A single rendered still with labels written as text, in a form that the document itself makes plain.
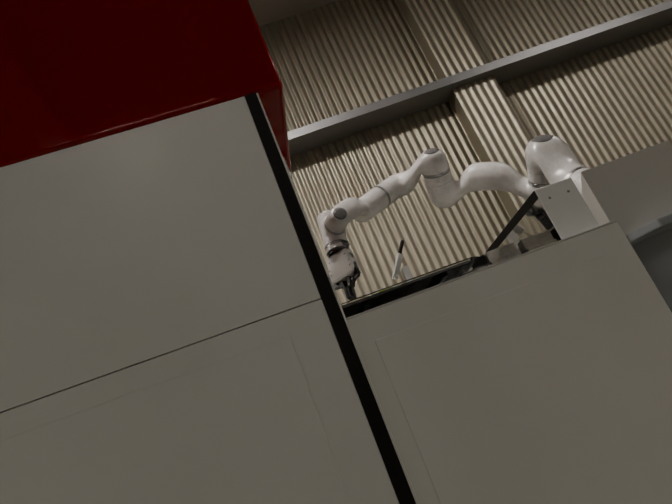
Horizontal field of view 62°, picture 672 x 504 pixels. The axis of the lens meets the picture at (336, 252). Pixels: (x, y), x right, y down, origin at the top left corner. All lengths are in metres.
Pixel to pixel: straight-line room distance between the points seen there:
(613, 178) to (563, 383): 0.65
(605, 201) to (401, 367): 0.75
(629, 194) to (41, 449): 1.38
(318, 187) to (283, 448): 2.98
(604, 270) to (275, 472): 0.75
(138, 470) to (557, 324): 0.77
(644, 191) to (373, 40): 3.05
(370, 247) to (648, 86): 2.28
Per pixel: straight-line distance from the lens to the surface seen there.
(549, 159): 1.86
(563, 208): 1.32
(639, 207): 1.58
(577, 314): 1.17
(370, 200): 2.01
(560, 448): 1.11
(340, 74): 4.17
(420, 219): 3.63
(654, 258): 1.59
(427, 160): 2.03
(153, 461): 0.86
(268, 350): 0.85
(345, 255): 1.85
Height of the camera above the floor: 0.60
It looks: 19 degrees up
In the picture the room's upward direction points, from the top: 22 degrees counter-clockwise
